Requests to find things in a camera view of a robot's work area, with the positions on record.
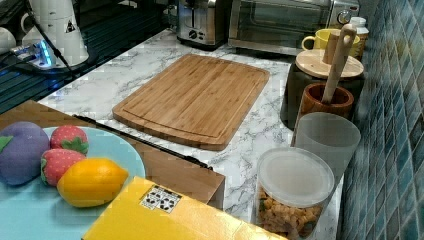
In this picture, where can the light blue plate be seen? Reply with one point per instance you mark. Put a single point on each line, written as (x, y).
(35, 211)

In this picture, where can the bamboo cutting board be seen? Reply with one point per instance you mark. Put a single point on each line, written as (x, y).
(198, 101)

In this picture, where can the white-capped spice bottle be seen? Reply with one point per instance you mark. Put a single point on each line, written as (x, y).
(362, 35)

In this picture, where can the frosted plastic cup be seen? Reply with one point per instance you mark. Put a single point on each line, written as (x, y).
(331, 137)

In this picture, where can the brown wooden mortar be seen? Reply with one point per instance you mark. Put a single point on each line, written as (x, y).
(340, 104)

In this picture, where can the silver two-slot toaster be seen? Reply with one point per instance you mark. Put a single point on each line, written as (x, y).
(203, 22)

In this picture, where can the clear jar with snacks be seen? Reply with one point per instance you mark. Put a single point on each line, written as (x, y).
(292, 189)

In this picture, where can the yellow toy lemon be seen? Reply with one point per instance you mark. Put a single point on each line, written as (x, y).
(92, 182)

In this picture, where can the light wooden pestle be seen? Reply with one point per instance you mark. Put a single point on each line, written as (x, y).
(345, 41)

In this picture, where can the wooden box with black edge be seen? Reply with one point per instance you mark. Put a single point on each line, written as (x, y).
(184, 174)

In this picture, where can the upper red toy strawberry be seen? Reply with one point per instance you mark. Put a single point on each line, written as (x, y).
(70, 137)

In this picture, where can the yellow ceramic mug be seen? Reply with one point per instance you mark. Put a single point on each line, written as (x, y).
(320, 39)

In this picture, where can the lower red toy strawberry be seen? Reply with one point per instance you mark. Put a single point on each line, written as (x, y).
(55, 162)

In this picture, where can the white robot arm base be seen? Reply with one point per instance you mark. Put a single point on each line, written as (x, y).
(54, 41)

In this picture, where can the dark canister with wooden lid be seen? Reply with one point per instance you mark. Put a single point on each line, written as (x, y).
(311, 67)

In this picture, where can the purple plush eggplant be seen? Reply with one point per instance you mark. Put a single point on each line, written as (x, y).
(22, 145)

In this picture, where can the silver toaster oven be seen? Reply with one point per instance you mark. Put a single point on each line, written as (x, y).
(279, 26)

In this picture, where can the red toy strawberry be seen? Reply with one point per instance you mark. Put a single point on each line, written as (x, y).
(55, 162)
(70, 137)

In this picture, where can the yellow cardboard box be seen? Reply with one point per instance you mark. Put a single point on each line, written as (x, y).
(145, 210)

